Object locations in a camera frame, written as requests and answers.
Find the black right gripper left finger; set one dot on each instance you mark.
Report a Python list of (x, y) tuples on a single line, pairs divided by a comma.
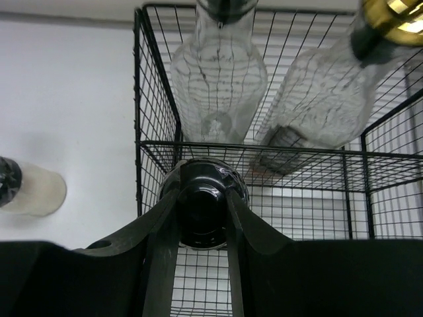
[(128, 273)]

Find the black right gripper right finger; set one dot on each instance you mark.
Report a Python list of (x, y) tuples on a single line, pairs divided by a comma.
[(273, 275)]

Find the brown spice jar black lid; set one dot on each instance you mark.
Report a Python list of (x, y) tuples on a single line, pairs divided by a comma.
[(201, 205)]

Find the glass bottle gold pourer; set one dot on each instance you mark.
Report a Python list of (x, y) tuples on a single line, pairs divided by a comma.
[(327, 95)]

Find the glass bottle dark contents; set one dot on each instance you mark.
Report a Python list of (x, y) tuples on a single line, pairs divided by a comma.
[(218, 74)]

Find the white spice jar far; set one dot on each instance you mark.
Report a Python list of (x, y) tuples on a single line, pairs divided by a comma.
[(27, 189)]

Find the black wire basket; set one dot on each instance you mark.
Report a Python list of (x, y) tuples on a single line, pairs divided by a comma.
[(258, 123)]

